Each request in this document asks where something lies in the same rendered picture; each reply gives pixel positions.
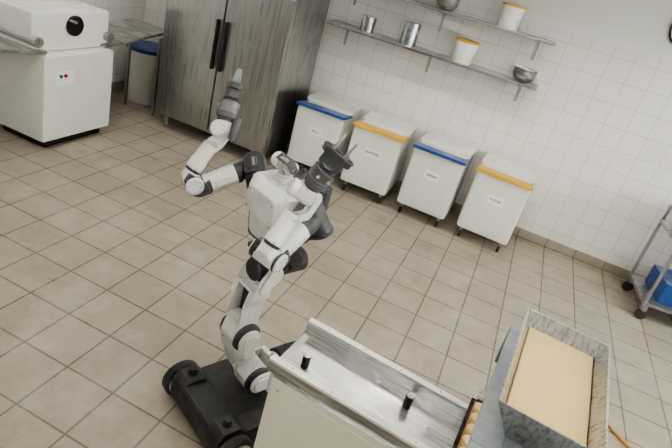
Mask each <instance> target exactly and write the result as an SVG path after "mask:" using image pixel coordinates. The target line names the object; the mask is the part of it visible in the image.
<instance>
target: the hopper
mask: <svg viewBox="0 0 672 448"><path fill-rule="evenodd" d="M610 349H611V346H609V345H607V344H605V343H603V342H601V341H599V340H597V339H595V338H593V337H591V336H588V335H586V334H584V333H582V332H580V331H578V330H576V329H574V328H572V327H570V326H567V325H565V324H563V323H561V322H559V321H557V320H555V319H553V318H551V317H548V316H546V315H544V314H542V313H540V312H538V311H536V310H534V309H532V308H530V307H528V309H527V312H526V315H525V318H524V321H523V324H522V327H521V330H520V333H519V336H518V339H517V343H516V346H515V349H514V352H513V355H512V358H511V361H510V364H509V367H508V370H507V374H506V377H505V380H504V383H503V386H502V389H501V392H500V395H499V398H498V403H499V408H500V413H501V418H502V424H503V429H504V434H505V437H507V438H509V439H510V440H512V441H514V442H516V443H518V444H519V445H521V446H523V447H525V448H608V416H609V383H610Z"/></svg>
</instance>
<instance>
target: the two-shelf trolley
mask: <svg viewBox="0 0 672 448"><path fill-rule="evenodd" d="M671 209H672V205H671V204H669V206H668V207H667V209H666V211H665V213H664V214H663V216H662V218H661V219H660V221H659V223H658V225H657V226H656V228H655V230H654V231H653V233H652V235H651V237H650V238H649V240H648V242H647V244H646V245H645V247H644V249H643V250H642V252H641V254H640V256H639V257H638V259H637V261H636V263H635V264H634V266H633V268H632V269H631V271H630V272H629V274H628V276H629V279H628V280H627V281H625V282H623V283H622V288H623V289H624V290H626V291H630V290H632V289H633V287H635V290H636V292H637V294H638V296H639V298H640V300H641V302H642V306H641V307H640V309H637V310H635V312H634V315H635V317H636V318H637V319H644V318H646V316H647V312H646V311H647V309H648V308H649V307H651V308H654V309H657V310H660V311H663V312H665V313H668V314H671V315H672V307H670V306H667V305H664V304H662V303H659V302H656V300H655V298H654V297H653V295H652V294H653V292H654V291H655V289H656V287H657V286H658V284H659V283H660V281H661V279H662V278H663V276H664V274H665V273H666V271H667V270H668V268H669V266H670V265H671V263H672V254H671V256H670V258H669V259H668V261H667V263H666V264H665V266H664V267H663V269H662V271H661V272H660V274H659V276H658V277H657V279H656V281H655V282H654V284H653V286H652V287H651V289H649V288H648V286H647V284H646V282H645V279H646V278H645V277H642V276H639V275H637V274H634V272H635V270H636V269H637V267H638V265H639V263H640V262H641V260H642V258H643V257H644V255H645V253H646V251H647V250H648V248H649V246H650V245H651V243H652V241H653V239H654V238H655V236H656V234H657V233H658V231H659V229H660V227H661V226H662V225H663V227H664V228H665V230H666V231H667V232H668V234H669V235H670V237H671V238H672V222H670V221H667V220H665V219H666V217H667V215H668V214H669V212H670V210H671Z"/></svg>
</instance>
